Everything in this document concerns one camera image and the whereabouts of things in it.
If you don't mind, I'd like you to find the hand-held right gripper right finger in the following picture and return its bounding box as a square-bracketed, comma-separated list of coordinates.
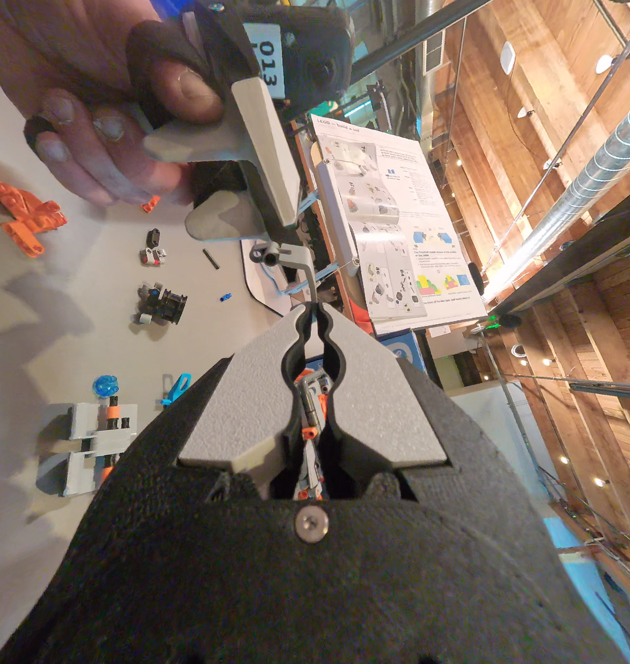
[317, 303, 449, 471]

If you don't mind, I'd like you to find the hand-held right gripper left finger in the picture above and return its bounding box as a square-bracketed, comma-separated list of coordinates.
[178, 304, 311, 474]

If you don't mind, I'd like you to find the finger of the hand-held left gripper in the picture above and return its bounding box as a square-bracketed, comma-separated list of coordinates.
[184, 192, 268, 243]
[143, 78, 301, 229]

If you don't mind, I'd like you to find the grey connector block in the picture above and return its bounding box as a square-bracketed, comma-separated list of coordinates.
[249, 242, 291, 269]

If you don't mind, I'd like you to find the person's left hand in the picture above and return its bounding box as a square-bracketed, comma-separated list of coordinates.
[0, 0, 225, 206]

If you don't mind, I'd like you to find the blue robot kit box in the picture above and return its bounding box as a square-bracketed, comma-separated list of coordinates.
[377, 329, 430, 374]

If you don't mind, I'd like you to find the cyan brick separator tool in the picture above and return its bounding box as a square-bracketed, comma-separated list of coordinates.
[160, 372, 192, 408]

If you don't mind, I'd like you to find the toy tracked robot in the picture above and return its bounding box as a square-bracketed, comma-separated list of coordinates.
[292, 366, 332, 501]

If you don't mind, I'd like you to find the book stand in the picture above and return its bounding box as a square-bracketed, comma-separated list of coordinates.
[241, 117, 378, 322]

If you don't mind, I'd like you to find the black toy wheel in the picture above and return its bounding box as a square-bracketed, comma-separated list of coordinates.
[134, 283, 188, 326]

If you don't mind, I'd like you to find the black pole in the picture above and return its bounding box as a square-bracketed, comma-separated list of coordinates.
[346, 0, 494, 79]

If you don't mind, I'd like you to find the white instruction booklet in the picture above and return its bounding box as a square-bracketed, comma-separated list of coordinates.
[311, 114, 489, 335]

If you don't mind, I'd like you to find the grey panel assembly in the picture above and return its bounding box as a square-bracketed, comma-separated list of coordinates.
[35, 373, 139, 499]

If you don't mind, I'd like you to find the long orange building piece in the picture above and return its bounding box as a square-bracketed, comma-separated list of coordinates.
[0, 220, 46, 259]

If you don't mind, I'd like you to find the silver air duct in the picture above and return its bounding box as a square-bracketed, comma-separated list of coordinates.
[481, 91, 630, 307]

